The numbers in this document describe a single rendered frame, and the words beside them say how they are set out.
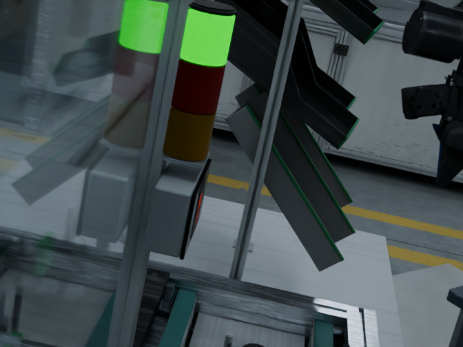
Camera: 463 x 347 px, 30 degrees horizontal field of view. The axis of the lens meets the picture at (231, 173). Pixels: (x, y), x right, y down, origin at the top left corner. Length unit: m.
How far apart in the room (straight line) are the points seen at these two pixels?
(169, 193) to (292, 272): 0.82
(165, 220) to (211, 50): 0.17
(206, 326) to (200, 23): 0.57
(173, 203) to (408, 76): 4.33
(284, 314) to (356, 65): 3.87
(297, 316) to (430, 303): 0.44
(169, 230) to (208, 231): 0.87
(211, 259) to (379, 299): 0.32
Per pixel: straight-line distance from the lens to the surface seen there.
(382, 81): 5.12
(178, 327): 1.20
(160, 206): 0.85
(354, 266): 1.74
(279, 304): 1.30
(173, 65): 0.86
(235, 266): 1.35
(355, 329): 1.28
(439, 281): 1.79
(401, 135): 5.21
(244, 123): 1.31
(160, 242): 0.87
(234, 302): 1.30
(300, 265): 1.68
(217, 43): 0.84
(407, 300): 1.66
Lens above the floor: 1.54
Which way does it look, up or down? 19 degrees down
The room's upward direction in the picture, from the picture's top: 12 degrees clockwise
